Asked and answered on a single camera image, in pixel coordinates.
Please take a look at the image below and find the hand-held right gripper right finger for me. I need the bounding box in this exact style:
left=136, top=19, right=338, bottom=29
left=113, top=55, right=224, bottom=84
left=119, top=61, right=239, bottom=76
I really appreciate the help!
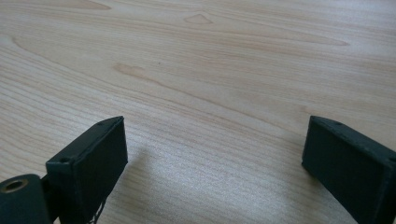
left=301, top=115, right=396, bottom=224

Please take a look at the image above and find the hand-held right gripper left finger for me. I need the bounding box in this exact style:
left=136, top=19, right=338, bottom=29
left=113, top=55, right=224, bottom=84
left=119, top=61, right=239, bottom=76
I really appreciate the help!
left=45, top=115, right=129, bottom=224

